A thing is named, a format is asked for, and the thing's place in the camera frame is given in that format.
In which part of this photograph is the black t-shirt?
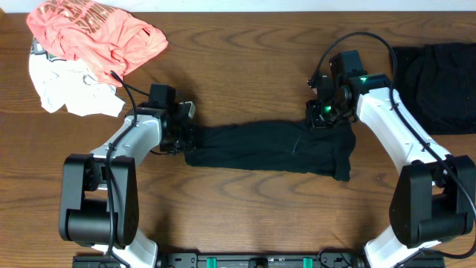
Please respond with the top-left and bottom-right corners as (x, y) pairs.
(184, 121), (356, 182)

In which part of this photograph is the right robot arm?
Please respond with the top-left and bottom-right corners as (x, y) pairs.
(306, 51), (475, 267)

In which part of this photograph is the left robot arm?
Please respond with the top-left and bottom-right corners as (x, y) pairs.
(59, 84), (196, 267)

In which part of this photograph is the folded black garment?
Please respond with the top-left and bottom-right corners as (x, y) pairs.
(393, 43), (475, 135)

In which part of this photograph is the orange t-shirt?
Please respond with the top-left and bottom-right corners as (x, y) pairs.
(26, 0), (169, 87)

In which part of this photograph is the white t-shirt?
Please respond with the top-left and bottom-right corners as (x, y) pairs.
(29, 39), (125, 117)

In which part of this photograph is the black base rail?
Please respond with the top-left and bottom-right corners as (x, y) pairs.
(71, 250), (446, 268)

